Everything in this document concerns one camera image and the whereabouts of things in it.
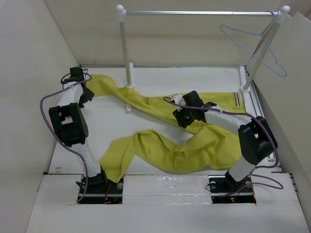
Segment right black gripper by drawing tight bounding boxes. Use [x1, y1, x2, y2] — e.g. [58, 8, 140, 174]
[173, 102, 195, 128]

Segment yellow trousers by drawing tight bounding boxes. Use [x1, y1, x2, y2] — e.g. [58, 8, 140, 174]
[87, 74, 242, 183]

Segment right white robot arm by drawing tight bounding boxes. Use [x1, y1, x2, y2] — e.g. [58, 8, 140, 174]
[166, 91, 278, 192]

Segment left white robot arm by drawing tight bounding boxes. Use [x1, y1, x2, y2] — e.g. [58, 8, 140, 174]
[49, 67, 109, 194]

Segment white and metal clothes rack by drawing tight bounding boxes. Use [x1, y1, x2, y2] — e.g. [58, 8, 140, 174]
[115, 3, 290, 114]

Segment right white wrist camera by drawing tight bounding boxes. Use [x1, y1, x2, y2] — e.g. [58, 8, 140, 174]
[170, 94, 186, 107]

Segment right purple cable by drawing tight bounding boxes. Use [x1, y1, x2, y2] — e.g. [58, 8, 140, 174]
[163, 96, 284, 197]

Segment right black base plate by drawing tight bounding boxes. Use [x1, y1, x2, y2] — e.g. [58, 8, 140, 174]
[206, 175, 256, 204]

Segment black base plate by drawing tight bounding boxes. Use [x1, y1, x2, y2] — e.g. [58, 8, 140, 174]
[76, 178, 124, 204]
[206, 175, 256, 204]

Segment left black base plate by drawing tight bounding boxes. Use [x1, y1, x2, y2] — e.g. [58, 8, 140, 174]
[76, 178, 124, 204]

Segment blue wire hanger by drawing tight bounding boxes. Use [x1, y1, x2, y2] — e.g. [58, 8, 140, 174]
[220, 10, 288, 78]

